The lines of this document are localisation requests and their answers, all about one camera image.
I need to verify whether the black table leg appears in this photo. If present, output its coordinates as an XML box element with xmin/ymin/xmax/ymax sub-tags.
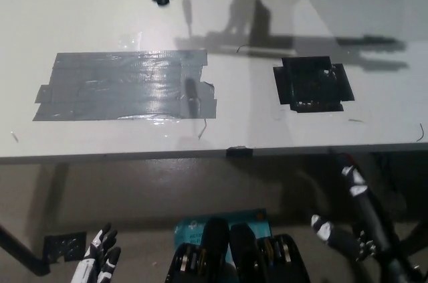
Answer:
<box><xmin>0</xmin><ymin>222</ymin><xmax>51</xmax><ymax>277</ymax></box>

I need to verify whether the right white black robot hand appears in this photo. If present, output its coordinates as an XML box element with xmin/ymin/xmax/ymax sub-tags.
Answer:
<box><xmin>310</xmin><ymin>164</ymin><xmax>393</xmax><ymax>263</ymax></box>

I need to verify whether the red cable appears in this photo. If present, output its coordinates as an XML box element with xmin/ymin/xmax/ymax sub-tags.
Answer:
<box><xmin>336</xmin><ymin>152</ymin><xmax>359</xmax><ymax>165</ymax></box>

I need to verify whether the black floor plate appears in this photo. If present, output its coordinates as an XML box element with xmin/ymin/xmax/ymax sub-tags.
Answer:
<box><xmin>43</xmin><ymin>231</ymin><xmax>87</xmax><ymax>262</ymax></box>

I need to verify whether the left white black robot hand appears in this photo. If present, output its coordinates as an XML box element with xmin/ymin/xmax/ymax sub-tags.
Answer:
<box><xmin>71</xmin><ymin>222</ymin><xmax>122</xmax><ymax>283</ymax></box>

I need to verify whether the black tape patch on table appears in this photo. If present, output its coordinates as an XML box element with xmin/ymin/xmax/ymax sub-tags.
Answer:
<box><xmin>272</xmin><ymin>56</ymin><xmax>355</xmax><ymax>114</ymax></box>

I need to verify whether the teal cardboard box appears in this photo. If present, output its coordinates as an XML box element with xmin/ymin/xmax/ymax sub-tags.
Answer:
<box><xmin>173</xmin><ymin>208</ymin><xmax>270</xmax><ymax>264</ymax></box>

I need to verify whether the grey duct tape patch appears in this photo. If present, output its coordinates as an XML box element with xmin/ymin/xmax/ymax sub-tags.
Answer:
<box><xmin>32</xmin><ymin>49</ymin><xmax>217</xmax><ymax>122</ymax></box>

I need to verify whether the clear shiny tape strip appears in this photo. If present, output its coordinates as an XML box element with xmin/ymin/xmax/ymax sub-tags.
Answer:
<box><xmin>116</xmin><ymin>32</ymin><xmax>142</xmax><ymax>50</ymax></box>

